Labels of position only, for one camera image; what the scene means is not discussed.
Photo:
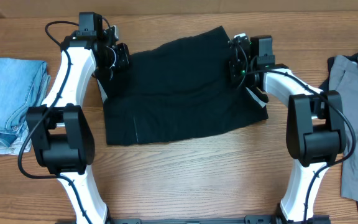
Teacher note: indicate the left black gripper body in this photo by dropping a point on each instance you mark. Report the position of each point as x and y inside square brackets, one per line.
[122, 56]

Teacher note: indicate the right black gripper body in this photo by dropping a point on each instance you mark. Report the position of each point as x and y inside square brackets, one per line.
[237, 65]

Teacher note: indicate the black shorts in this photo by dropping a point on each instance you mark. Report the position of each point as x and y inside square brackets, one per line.
[180, 90]

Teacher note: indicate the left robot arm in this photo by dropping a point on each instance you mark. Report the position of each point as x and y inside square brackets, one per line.
[59, 132]

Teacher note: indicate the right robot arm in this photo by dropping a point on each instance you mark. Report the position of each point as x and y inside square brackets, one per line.
[315, 132]

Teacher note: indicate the folded light blue jeans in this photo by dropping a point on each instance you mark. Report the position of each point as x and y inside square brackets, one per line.
[23, 84]

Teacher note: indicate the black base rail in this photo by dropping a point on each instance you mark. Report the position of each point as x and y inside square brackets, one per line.
[194, 221]

